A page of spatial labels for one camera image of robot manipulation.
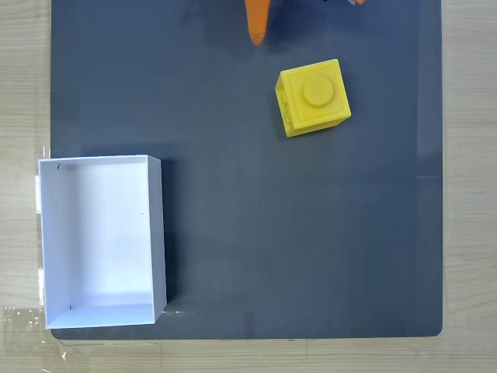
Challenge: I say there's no yellow toy block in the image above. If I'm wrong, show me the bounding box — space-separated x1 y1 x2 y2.
275 58 353 138

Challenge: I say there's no white open cardboard box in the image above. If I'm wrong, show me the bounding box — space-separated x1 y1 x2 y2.
37 154 169 330

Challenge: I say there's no dark grey table mat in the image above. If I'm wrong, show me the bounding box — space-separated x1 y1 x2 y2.
50 0 444 341

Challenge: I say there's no clear adhesive tape piece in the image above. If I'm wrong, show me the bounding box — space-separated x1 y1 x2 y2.
2 305 50 336

